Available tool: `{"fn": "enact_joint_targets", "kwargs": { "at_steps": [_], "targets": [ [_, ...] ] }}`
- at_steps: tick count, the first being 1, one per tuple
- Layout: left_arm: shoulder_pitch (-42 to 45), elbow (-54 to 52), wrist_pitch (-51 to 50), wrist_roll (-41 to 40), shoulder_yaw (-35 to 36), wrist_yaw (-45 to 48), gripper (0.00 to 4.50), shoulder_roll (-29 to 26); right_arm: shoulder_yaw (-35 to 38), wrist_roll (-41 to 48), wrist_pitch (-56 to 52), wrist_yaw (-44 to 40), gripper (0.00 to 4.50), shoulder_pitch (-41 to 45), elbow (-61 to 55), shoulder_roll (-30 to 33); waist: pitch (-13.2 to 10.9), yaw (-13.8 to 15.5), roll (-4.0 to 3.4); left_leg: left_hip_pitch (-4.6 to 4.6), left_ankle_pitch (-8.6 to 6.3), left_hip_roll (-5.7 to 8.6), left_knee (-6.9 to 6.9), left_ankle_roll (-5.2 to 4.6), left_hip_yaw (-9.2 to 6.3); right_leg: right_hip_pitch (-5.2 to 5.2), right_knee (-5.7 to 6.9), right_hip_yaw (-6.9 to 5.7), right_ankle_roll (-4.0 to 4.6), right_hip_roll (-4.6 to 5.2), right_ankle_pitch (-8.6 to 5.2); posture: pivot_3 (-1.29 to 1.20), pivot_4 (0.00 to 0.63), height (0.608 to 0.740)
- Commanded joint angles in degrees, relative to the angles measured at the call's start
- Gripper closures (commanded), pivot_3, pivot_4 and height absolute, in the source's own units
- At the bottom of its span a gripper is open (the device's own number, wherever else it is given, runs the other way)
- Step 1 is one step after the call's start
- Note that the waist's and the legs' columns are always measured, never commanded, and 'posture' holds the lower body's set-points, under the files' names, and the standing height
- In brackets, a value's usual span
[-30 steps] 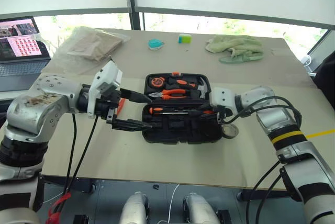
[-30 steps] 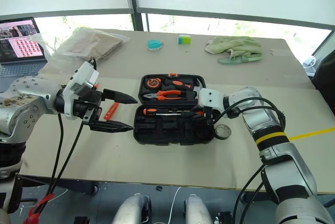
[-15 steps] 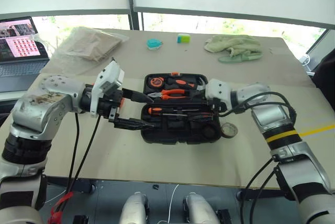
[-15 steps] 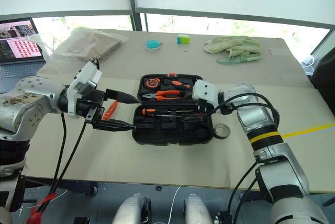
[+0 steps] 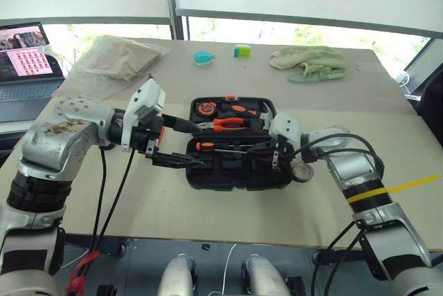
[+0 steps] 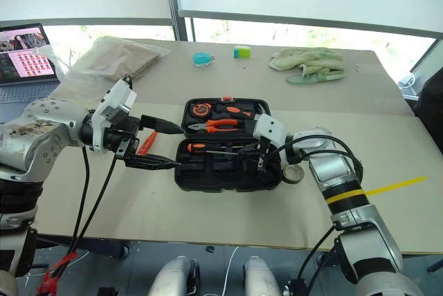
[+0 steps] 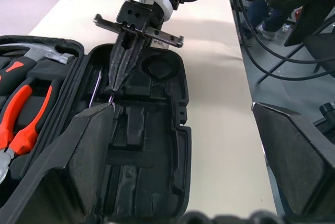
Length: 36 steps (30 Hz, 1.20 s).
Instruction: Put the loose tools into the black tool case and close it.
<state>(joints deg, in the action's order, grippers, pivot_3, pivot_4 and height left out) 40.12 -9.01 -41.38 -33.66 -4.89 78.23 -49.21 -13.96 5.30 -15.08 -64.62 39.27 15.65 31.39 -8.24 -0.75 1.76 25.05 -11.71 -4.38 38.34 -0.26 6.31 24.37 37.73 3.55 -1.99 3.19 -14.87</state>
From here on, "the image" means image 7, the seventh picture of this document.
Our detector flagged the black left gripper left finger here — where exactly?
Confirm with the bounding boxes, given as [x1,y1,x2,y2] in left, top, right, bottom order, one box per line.
[33,103,116,224]

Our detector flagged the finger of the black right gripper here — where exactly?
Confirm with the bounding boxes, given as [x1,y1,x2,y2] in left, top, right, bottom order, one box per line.
[108,30,131,93]
[116,33,148,94]

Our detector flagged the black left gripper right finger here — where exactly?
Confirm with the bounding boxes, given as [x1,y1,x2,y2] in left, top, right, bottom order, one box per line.
[251,101,335,217]

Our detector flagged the thin silver hex key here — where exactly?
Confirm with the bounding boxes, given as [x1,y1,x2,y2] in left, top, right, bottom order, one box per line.
[90,67,116,111]

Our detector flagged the black plastic tool case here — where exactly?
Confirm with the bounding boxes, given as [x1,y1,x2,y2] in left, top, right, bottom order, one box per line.
[0,35,192,224]

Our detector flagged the small black knobbed device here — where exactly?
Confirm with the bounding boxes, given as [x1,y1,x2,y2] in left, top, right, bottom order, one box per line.
[312,102,335,141]

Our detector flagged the grey claw hammer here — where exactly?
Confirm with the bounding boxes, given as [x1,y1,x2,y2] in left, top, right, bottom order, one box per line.
[0,42,76,80]

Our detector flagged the person in blue jeans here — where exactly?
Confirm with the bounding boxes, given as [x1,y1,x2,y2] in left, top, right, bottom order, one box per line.
[247,0,280,42]

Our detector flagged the black folding stand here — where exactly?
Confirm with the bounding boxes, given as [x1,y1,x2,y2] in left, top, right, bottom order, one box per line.
[258,0,335,85]

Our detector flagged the orange handled pliers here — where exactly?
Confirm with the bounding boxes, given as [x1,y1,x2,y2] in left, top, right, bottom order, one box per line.
[0,83,53,184]

